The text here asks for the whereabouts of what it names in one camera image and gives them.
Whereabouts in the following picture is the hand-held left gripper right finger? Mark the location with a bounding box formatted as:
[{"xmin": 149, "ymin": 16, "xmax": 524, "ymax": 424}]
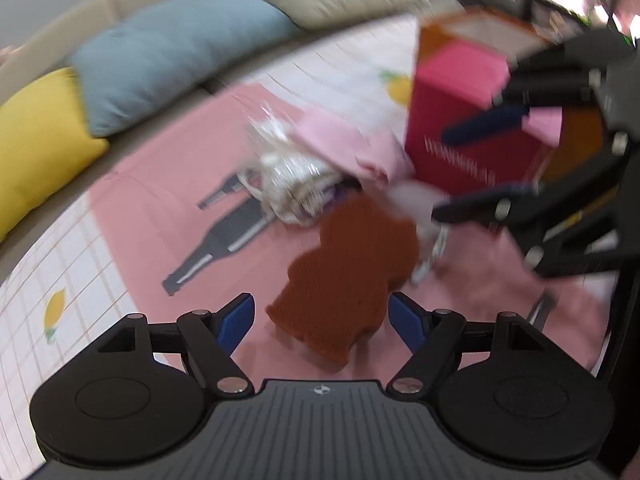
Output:
[{"xmin": 386, "ymin": 291, "xmax": 551, "ymax": 397}]

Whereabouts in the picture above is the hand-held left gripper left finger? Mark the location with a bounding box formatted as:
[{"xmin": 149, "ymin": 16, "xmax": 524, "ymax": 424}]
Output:
[{"xmin": 92, "ymin": 292, "xmax": 257, "ymax": 397}]

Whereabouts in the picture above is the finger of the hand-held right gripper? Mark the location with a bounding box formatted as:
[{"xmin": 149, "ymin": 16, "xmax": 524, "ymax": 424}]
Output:
[
  {"xmin": 440, "ymin": 44, "xmax": 604, "ymax": 146},
  {"xmin": 431, "ymin": 152, "xmax": 626, "ymax": 277}
]

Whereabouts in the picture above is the reddish brown plush cloth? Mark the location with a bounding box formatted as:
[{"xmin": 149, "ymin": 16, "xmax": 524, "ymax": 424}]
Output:
[{"xmin": 265, "ymin": 195, "xmax": 420, "ymax": 372}]

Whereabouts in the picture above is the orange cardboard box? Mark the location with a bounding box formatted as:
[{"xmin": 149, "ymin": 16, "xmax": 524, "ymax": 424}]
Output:
[{"xmin": 417, "ymin": 7, "xmax": 621, "ymax": 186}]

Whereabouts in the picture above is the pink cloth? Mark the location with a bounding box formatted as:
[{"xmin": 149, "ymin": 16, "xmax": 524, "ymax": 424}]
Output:
[{"xmin": 292, "ymin": 110, "xmax": 416, "ymax": 183}]

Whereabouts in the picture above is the red plastic storage box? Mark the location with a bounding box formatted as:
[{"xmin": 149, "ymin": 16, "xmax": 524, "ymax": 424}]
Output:
[{"xmin": 405, "ymin": 40, "xmax": 563, "ymax": 196}]

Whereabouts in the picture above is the translucent plastic bag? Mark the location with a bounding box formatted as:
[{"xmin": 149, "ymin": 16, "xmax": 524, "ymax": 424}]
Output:
[{"xmin": 390, "ymin": 182, "xmax": 453, "ymax": 283}]

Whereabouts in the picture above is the pink and white checked blanket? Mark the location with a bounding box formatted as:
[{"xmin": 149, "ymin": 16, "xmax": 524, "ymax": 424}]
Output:
[{"xmin": 0, "ymin": 10, "xmax": 621, "ymax": 480}]

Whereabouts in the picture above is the yellow pillow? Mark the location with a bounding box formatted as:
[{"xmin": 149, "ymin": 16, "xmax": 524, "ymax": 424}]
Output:
[{"xmin": 0, "ymin": 66, "xmax": 111, "ymax": 243}]

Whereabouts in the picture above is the blue pillow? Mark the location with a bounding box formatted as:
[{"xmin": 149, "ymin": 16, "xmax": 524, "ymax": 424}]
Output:
[{"xmin": 70, "ymin": 0, "xmax": 306, "ymax": 138}]

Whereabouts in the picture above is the beige sofa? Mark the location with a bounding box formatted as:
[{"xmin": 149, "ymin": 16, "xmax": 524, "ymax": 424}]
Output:
[{"xmin": 0, "ymin": 0, "xmax": 431, "ymax": 281}]

